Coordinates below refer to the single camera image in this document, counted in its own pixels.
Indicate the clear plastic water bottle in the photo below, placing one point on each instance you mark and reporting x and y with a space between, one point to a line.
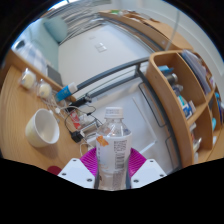
113 150

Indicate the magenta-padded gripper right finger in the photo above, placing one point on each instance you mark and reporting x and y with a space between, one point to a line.
147 170

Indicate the cream ceramic cup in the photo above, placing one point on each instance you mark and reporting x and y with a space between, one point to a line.
41 128

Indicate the small black jar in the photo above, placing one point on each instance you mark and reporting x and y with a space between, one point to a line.
77 136

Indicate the wooden shelf unit with items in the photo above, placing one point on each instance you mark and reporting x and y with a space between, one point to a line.
180 100

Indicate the teal pillow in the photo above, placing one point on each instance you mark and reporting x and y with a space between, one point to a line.
56 29

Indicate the small wrapped round bun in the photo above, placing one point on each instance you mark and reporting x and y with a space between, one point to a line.
28 79
44 89

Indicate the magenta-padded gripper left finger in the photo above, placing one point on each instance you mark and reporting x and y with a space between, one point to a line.
74 171

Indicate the blue white-capped can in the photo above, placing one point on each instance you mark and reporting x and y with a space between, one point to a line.
65 92

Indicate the white wall switch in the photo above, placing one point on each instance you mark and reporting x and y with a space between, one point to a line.
100 47

